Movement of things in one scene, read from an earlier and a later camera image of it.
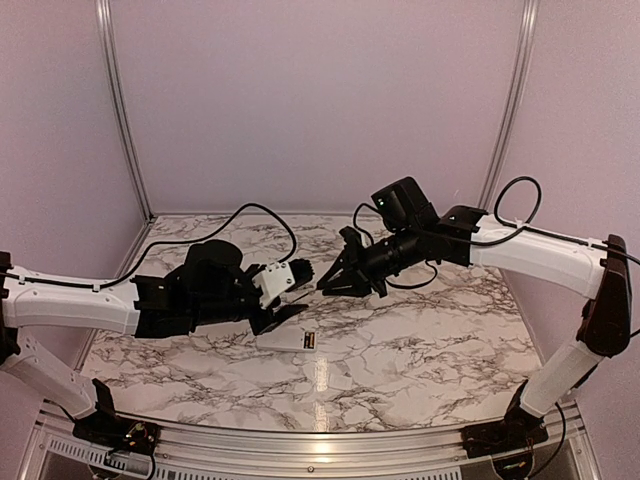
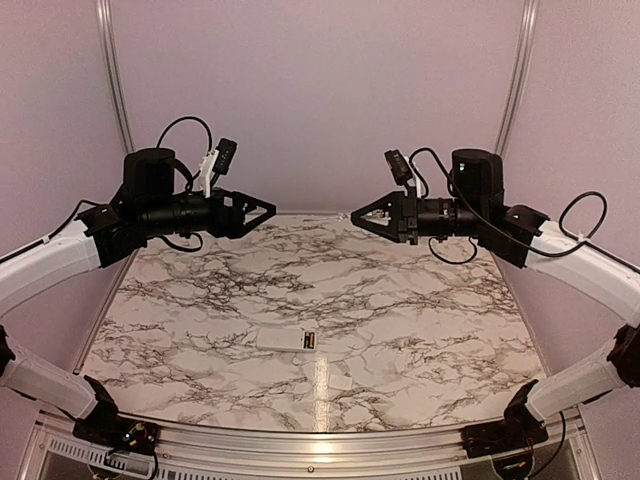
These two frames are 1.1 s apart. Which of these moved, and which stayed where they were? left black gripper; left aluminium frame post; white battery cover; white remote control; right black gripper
Moved: left black gripper; right black gripper
Stayed: white battery cover; white remote control; left aluminium frame post
